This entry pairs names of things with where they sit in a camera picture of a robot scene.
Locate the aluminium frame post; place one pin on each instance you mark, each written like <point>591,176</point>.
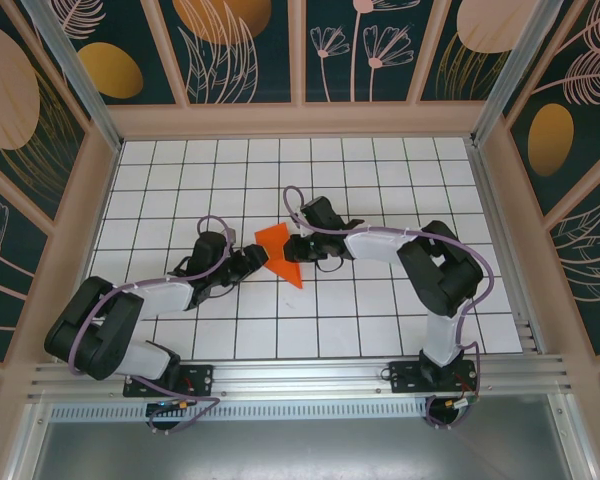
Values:
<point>75,70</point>
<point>515,70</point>

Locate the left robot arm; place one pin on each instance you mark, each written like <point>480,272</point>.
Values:
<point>95,335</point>

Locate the orange paper sheet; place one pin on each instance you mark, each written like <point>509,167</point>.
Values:
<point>282,267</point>

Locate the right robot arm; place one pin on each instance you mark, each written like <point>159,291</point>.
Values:
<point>440,275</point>

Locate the aluminium side rail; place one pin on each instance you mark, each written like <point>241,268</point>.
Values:
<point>500,225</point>

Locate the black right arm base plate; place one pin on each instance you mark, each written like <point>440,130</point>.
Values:
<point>405,377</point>

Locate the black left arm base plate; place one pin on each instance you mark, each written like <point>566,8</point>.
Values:
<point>200,380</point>

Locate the aluminium mounting rail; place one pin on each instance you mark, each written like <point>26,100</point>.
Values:
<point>300,375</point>

